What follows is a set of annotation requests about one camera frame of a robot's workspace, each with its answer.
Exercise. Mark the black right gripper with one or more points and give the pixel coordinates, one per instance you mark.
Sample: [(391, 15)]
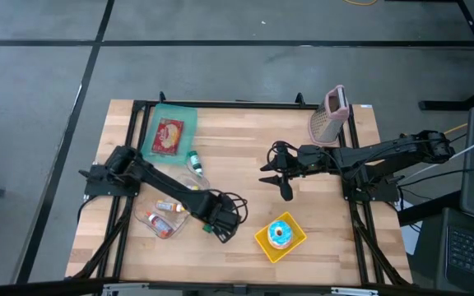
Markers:
[(298, 160)]

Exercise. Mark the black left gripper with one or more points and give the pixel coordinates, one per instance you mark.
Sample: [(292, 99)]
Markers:
[(222, 214)]

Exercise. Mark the toy donut blue frosting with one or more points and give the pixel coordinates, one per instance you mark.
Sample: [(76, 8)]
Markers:
[(280, 235)]

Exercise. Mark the yellow paint bottle white cap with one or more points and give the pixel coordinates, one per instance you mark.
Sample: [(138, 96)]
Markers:
[(170, 206), (193, 187)]

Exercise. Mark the red paint bottle white cap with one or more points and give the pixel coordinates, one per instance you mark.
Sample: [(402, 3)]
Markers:
[(160, 225)]

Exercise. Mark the green paint bottle white cap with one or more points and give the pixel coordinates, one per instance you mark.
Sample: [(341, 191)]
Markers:
[(195, 162)]

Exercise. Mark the clear plastic container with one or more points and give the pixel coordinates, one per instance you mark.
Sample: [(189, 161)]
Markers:
[(142, 214)]

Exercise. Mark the red packet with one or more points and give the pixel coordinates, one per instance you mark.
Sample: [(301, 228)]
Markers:
[(168, 137)]

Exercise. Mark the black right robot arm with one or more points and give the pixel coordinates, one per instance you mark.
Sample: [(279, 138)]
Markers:
[(377, 154)]

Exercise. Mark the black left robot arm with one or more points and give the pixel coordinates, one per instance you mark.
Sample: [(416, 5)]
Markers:
[(167, 185)]

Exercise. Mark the yellow plastic slotted basket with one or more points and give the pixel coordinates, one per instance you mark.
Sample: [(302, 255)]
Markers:
[(268, 246)]

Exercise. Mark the teal plastic tray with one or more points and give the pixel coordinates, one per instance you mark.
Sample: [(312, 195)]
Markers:
[(187, 119)]

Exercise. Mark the black table leg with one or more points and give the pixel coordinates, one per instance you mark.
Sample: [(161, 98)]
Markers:
[(447, 104)]

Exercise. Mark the dark desk with keyboard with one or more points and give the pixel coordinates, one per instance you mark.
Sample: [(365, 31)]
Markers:
[(442, 263)]

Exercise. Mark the black keyboard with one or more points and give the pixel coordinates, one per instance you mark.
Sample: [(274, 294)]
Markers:
[(471, 255)]

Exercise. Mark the black aluminium table frame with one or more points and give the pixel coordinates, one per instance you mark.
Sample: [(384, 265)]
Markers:
[(229, 104)]

